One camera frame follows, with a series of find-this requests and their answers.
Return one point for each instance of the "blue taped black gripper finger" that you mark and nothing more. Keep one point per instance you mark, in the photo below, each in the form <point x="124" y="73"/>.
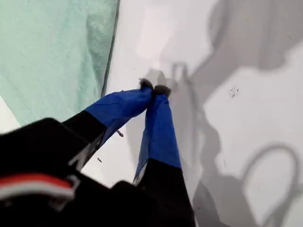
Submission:
<point x="118" y="107"/>
<point x="158" y="142"/>

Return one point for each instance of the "pale green T-shirt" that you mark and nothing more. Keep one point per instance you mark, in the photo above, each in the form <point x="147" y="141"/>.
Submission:
<point x="47" y="59"/>

